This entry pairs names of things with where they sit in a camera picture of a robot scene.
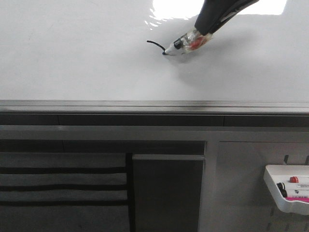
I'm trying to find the lower black capped marker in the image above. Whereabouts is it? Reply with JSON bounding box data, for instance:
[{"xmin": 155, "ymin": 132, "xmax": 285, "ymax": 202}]
[{"xmin": 280, "ymin": 189, "xmax": 309, "ymax": 198}]

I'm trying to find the white pegboard panel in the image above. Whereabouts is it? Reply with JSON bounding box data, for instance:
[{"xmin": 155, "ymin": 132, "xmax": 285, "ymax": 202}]
[{"xmin": 212, "ymin": 142, "xmax": 309, "ymax": 232}]

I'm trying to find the white whiteboard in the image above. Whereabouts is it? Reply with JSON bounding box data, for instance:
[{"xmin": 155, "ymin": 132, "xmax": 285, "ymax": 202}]
[{"xmin": 0, "ymin": 0, "xmax": 309, "ymax": 114}]

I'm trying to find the black capped marker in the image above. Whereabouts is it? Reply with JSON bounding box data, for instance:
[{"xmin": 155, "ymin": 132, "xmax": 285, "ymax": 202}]
[
  {"xmin": 276, "ymin": 182, "xmax": 309, "ymax": 190},
  {"xmin": 280, "ymin": 189, "xmax": 309, "ymax": 198}
]

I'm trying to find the red capped marker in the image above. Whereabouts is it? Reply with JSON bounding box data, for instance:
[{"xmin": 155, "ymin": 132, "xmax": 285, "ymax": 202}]
[{"xmin": 290, "ymin": 176, "xmax": 309, "ymax": 184}]

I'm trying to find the pink whiteboard eraser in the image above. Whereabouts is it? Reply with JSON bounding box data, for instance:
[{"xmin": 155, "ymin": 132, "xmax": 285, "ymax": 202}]
[{"xmin": 285, "ymin": 197, "xmax": 309, "ymax": 203}]

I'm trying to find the dark grey cabinet panel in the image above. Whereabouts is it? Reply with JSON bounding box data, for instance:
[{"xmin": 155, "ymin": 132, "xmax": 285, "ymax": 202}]
[{"xmin": 133, "ymin": 154, "xmax": 204, "ymax": 232}]

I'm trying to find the grey striped fabric organizer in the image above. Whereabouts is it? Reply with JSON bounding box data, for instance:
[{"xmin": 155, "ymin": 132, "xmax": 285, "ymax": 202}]
[{"xmin": 0, "ymin": 152, "xmax": 135, "ymax": 232}]

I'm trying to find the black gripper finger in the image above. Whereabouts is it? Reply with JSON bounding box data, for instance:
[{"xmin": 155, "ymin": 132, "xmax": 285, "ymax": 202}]
[{"xmin": 195, "ymin": 0, "xmax": 258, "ymax": 35}]

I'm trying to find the white taped whiteboard marker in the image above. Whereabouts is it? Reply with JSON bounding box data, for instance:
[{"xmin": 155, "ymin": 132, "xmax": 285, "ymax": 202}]
[{"xmin": 162, "ymin": 27, "xmax": 214, "ymax": 56}]

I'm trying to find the upper black capped marker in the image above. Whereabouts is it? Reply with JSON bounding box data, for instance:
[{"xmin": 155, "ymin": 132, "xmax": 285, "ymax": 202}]
[{"xmin": 276, "ymin": 182, "xmax": 309, "ymax": 190}]

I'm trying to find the white plastic marker tray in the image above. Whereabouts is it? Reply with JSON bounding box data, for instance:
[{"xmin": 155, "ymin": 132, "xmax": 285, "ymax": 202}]
[{"xmin": 264, "ymin": 165, "xmax": 309, "ymax": 216}]

